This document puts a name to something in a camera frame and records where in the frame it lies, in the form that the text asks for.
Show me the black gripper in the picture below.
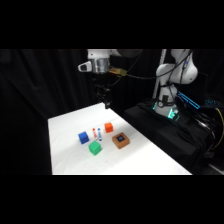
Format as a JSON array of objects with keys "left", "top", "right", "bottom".
[{"left": 92, "top": 73, "right": 113, "bottom": 110}]

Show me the orange cube block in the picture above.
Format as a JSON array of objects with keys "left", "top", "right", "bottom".
[{"left": 104, "top": 122, "right": 115, "bottom": 134}]

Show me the brown block with blue inset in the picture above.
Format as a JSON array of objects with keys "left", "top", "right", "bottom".
[{"left": 111, "top": 131, "right": 131, "bottom": 150}]

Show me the blue cube block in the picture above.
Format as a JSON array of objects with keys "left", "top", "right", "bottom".
[{"left": 77, "top": 131, "right": 90, "bottom": 145}]

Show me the green cube block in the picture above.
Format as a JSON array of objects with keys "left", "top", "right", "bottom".
[{"left": 88, "top": 140, "right": 103, "bottom": 156}]

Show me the blue and white marker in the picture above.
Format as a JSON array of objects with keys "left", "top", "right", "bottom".
[{"left": 96, "top": 126, "right": 103, "bottom": 142}]

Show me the black curtain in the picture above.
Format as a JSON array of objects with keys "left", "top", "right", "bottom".
[{"left": 0, "top": 49, "right": 224, "bottom": 176}]

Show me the black draped robot stand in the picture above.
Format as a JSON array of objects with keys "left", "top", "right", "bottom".
[{"left": 122, "top": 98, "right": 224, "bottom": 176}]

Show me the blue glowing light strip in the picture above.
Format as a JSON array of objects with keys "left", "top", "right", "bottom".
[{"left": 177, "top": 91, "right": 202, "bottom": 110}]

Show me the tan wrist camera box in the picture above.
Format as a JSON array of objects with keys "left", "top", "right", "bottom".
[{"left": 109, "top": 67, "right": 128, "bottom": 77}]

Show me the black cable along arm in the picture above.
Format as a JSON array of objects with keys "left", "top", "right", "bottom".
[{"left": 109, "top": 49, "right": 194, "bottom": 88}]

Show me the yellow cable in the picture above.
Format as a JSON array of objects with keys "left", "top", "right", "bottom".
[{"left": 214, "top": 107, "right": 224, "bottom": 149}]

